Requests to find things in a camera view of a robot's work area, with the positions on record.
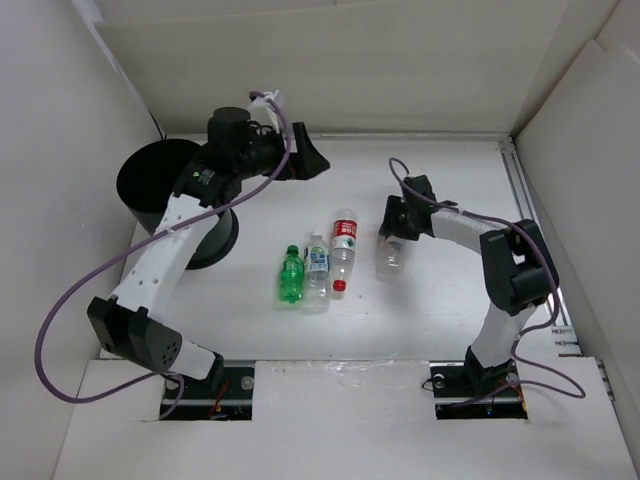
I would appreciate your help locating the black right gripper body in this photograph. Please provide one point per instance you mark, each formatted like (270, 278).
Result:
(411, 232)

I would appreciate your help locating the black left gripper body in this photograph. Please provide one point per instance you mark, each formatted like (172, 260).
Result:
(265, 153)

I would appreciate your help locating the clear bottle blue orange label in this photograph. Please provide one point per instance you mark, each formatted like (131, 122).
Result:
(390, 257)

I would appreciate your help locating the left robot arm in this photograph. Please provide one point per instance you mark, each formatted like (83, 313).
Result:
(183, 194)

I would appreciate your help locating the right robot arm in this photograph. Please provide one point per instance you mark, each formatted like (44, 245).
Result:
(518, 271)

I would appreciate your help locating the black plastic bin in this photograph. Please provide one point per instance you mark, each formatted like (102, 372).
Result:
(144, 184)

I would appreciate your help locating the clear bottle red label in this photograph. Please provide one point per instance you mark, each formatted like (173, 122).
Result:
(342, 250)

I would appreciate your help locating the clear bottle blue green label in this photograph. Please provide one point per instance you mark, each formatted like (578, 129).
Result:
(317, 275)

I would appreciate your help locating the green plastic soda bottle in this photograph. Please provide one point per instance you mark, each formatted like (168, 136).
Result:
(291, 278)

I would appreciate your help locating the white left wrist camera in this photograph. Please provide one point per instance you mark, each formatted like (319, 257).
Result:
(261, 110)

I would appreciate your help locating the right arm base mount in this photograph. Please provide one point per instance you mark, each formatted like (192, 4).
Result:
(459, 393)

